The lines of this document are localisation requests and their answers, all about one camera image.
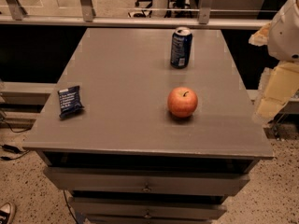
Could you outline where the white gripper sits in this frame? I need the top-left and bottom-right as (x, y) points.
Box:
(249, 0), (299, 119)

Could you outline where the red apple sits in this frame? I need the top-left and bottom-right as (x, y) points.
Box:
(167, 87), (198, 118)

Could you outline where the blue rxbar blueberry packet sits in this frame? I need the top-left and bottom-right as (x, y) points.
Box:
(57, 86), (84, 119)

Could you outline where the blue soda can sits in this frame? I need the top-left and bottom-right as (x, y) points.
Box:
(170, 27), (192, 69)

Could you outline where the grey drawer cabinet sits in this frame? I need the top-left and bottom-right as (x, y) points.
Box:
(24, 28), (273, 224)

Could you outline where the top grey drawer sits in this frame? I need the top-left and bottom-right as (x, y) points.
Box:
(44, 167), (249, 196)

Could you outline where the grey drawer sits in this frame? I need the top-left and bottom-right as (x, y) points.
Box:
(69, 198), (226, 219)
(44, 167), (249, 196)

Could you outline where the metal railing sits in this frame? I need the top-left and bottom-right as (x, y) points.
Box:
(0, 0), (266, 29)

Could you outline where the black power adapter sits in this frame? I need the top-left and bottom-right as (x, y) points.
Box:
(1, 144), (22, 154)

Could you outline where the black white sneaker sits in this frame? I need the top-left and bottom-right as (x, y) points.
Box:
(0, 203), (16, 224)

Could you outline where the black floor cable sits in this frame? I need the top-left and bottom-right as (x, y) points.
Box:
(63, 189), (79, 224)

